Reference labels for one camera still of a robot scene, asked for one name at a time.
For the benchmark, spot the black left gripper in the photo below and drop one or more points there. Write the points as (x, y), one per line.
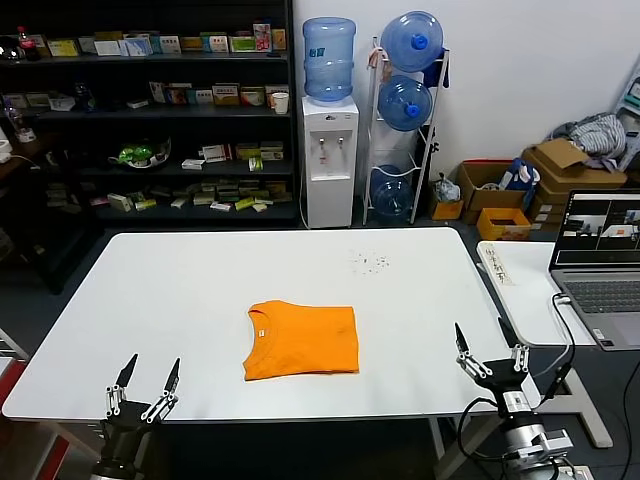
(125, 435)

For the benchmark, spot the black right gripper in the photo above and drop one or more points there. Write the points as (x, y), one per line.
(507, 380)

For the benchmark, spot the orange t-shirt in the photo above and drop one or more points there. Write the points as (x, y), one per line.
(305, 345)

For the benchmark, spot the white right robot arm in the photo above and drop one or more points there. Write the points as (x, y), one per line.
(520, 430)

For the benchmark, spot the grey striped clothes pile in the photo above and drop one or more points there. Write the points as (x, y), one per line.
(598, 132)

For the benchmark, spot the small white side table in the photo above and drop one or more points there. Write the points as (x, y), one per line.
(530, 300)

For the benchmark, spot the white power strip with writing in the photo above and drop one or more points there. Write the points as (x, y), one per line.
(497, 265)

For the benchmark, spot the grey laptop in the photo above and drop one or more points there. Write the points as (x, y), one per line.
(600, 300)

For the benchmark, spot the orange yellow open box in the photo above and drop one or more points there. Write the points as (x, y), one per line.
(503, 232)

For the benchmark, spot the large white work table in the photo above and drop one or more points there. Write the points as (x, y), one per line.
(200, 280)

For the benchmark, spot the white floor power strip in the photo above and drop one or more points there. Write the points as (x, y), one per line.
(582, 472)

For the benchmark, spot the small yellow box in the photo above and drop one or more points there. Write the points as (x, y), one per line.
(446, 210)

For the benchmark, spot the red-rimmed open cardboard box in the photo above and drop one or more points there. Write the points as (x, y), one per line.
(491, 199)

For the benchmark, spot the closed brown cardboard box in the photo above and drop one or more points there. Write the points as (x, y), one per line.
(548, 199)

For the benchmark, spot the grey plastic bag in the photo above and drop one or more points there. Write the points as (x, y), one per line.
(445, 190)

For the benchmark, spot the white metal jug rack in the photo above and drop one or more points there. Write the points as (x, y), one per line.
(418, 189)

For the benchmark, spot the blue white plush toy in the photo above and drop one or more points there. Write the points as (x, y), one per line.
(513, 172)

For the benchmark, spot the open brown cardboard box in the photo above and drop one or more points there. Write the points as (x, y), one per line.
(558, 154)

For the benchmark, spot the black stand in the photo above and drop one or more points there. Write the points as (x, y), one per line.
(433, 147)

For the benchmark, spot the white water dispenser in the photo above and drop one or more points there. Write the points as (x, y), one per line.
(328, 199)

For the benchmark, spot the white flat medicine box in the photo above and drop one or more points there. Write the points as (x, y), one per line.
(192, 163)

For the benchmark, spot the bowl with green fruit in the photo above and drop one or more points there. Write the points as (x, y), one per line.
(138, 154)

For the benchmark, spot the red white medicine box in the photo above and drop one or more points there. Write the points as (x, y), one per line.
(215, 152)

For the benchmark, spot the black shelf unit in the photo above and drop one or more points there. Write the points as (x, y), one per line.
(98, 113)

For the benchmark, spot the dark blue hanging cloth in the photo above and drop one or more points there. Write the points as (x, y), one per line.
(432, 74)

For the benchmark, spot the pale plastic rack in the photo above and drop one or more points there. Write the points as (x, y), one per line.
(633, 99)

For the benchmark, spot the pink hanging cloth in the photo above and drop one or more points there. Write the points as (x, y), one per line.
(372, 59)

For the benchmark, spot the white paper cup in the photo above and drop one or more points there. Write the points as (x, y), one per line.
(280, 103)

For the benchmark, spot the labelled blue water jug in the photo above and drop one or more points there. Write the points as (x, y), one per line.
(328, 74)

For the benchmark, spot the white flat carton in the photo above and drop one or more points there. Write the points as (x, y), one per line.
(107, 47)

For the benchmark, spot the blue white carton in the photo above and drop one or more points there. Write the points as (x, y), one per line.
(136, 45)

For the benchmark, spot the white green carton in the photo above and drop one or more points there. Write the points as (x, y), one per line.
(169, 44)

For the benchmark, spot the flat yellow carton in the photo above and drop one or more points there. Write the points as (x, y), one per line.
(191, 42)

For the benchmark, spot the yellow medicine box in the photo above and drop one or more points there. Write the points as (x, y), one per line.
(62, 47)

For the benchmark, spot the green white medicine box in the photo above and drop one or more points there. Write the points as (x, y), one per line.
(214, 43)

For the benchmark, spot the cola bottle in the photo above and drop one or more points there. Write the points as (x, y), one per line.
(29, 49)

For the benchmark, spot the tall pink carton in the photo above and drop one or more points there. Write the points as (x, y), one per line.
(262, 37)

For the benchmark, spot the orange carton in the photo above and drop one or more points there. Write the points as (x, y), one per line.
(278, 39)

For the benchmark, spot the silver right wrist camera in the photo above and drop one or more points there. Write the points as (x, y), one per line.
(555, 442)

